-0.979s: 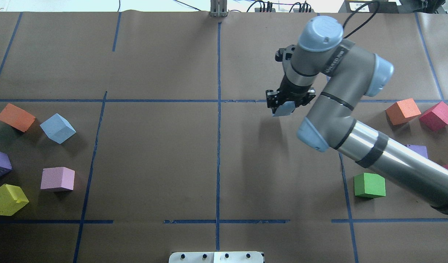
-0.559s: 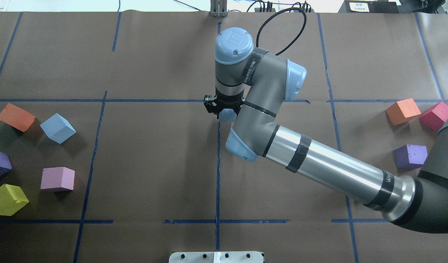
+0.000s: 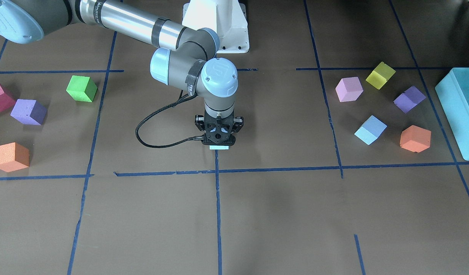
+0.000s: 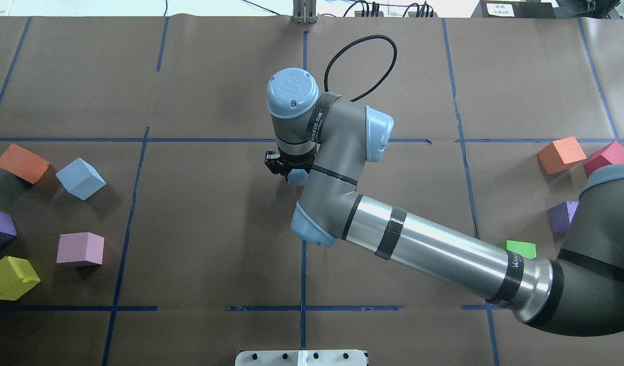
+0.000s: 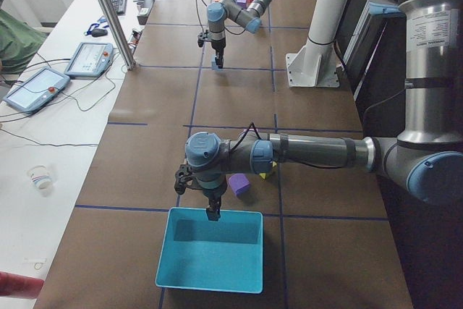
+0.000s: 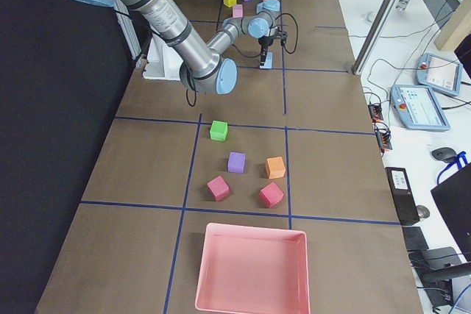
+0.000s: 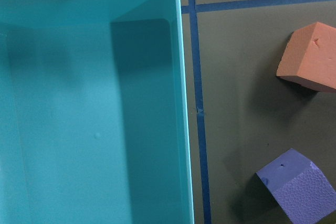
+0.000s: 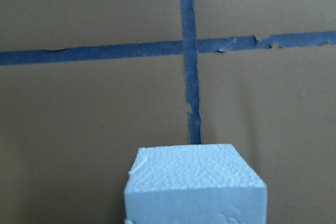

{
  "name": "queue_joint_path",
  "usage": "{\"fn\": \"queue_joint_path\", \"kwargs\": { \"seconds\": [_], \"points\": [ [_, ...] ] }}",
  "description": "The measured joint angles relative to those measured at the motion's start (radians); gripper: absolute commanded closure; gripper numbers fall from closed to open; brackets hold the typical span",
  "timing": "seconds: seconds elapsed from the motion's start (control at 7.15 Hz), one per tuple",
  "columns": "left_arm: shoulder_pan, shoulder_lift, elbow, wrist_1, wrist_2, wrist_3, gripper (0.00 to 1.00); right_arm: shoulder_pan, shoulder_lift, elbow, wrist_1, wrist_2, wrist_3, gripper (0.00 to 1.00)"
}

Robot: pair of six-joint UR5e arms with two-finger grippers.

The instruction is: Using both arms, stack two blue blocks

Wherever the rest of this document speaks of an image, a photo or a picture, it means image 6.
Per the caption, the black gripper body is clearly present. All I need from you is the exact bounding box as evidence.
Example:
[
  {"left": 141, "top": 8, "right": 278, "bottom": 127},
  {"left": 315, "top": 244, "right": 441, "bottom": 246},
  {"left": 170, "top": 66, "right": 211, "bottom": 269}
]
[{"left": 258, "top": 35, "right": 275, "bottom": 49}]

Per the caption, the light blue foam block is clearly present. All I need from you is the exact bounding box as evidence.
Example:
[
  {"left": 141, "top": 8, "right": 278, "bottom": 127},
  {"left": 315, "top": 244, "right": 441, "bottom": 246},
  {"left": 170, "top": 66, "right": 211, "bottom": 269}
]
[{"left": 259, "top": 51, "right": 273, "bottom": 70}]

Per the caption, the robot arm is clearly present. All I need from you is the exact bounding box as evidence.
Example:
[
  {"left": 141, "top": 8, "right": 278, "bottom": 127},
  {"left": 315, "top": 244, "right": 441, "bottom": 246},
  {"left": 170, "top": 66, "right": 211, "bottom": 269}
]
[{"left": 75, "top": 0, "right": 280, "bottom": 95}]

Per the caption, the pink foam block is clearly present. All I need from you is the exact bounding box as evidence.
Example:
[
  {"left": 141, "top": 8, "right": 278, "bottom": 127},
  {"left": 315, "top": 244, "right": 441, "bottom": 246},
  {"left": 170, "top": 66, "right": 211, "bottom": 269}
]
[{"left": 232, "top": 4, "right": 244, "bottom": 18}]

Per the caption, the green foam block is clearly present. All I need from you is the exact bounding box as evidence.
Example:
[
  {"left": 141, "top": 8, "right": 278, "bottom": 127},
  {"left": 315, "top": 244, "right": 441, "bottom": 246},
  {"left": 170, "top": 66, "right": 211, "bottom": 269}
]
[{"left": 210, "top": 120, "right": 228, "bottom": 141}]

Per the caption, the purple foam block right side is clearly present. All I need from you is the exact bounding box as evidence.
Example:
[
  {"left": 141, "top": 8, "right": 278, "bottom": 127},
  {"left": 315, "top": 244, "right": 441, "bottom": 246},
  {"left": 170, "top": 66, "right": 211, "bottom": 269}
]
[{"left": 227, "top": 151, "right": 246, "bottom": 174}]

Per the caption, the orange foam block right side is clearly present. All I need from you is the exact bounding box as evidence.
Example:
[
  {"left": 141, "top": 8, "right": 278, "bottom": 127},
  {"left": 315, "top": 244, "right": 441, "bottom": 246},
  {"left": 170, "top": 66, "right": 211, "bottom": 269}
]
[{"left": 266, "top": 156, "right": 286, "bottom": 179}]

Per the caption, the magenta foam block near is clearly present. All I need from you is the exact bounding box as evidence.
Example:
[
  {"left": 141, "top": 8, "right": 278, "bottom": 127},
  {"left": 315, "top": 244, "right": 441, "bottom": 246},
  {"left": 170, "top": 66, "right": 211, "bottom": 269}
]
[{"left": 207, "top": 176, "right": 230, "bottom": 201}]

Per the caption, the magenta foam block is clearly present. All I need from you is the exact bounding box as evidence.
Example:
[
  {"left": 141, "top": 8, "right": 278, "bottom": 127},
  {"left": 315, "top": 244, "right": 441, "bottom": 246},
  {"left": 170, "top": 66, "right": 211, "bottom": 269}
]
[
  {"left": 207, "top": 176, "right": 230, "bottom": 201},
  {"left": 259, "top": 182, "right": 284, "bottom": 208}
]

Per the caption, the magenta foam block far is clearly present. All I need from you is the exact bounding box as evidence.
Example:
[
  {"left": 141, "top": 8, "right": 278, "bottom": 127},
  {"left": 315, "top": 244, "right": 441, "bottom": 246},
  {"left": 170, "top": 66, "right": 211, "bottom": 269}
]
[{"left": 259, "top": 182, "right": 284, "bottom": 208}]

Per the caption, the near teach pendant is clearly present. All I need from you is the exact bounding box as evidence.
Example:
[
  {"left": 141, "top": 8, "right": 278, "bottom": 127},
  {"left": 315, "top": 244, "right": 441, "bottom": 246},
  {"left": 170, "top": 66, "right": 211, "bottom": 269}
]
[{"left": 391, "top": 85, "right": 450, "bottom": 132}]

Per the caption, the teach pendant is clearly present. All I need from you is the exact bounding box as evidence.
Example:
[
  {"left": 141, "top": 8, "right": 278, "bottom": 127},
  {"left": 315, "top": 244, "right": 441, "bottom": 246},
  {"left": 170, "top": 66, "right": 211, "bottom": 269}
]
[
  {"left": 416, "top": 53, "right": 463, "bottom": 96},
  {"left": 391, "top": 85, "right": 450, "bottom": 132}
]

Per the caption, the far teach pendant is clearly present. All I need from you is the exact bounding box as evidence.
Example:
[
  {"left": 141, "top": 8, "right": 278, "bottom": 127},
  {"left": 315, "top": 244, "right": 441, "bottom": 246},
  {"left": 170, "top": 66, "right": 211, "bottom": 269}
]
[{"left": 416, "top": 53, "right": 463, "bottom": 96}]

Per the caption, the black box with label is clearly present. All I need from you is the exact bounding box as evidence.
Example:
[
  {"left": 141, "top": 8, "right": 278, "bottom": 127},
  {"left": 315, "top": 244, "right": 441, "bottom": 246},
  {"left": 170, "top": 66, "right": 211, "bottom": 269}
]
[{"left": 385, "top": 167, "right": 419, "bottom": 226}]

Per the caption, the black computer mouse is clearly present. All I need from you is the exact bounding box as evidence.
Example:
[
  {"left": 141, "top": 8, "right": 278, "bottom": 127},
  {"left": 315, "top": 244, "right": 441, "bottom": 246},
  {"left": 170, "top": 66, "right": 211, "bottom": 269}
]
[{"left": 431, "top": 147, "right": 457, "bottom": 163}]

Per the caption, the pink plastic tray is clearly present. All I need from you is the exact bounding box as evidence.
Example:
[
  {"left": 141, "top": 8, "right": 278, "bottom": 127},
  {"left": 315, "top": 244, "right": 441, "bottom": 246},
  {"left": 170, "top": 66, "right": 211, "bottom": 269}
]
[{"left": 195, "top": 223, "right": 311, "bottom": 313}]

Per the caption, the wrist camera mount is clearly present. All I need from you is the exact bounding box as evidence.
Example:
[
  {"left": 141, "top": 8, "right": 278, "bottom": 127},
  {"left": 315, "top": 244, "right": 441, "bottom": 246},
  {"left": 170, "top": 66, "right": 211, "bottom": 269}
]
[{"left": 275, "top": 28, "right": 288, "bottom": 48}]

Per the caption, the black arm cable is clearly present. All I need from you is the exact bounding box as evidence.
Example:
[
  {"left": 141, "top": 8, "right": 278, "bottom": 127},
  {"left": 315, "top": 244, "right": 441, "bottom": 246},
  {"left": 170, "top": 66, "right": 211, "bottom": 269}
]
[{"left": 231, "top": 12, "right": 300, "bottom": 58}]

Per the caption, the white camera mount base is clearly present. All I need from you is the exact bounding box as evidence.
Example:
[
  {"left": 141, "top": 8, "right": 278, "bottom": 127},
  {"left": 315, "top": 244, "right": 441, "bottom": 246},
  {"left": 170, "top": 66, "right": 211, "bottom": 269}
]
[{"left": 143, "top": 35, "right": 183, "bottom": 81}]

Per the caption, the aluminium frame post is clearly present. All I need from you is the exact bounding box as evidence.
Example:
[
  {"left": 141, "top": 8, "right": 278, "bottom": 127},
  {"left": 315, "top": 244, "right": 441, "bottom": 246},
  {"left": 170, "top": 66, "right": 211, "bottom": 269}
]
[{"left": 352, "top": 0, "right": 398, "bottom": 76}]

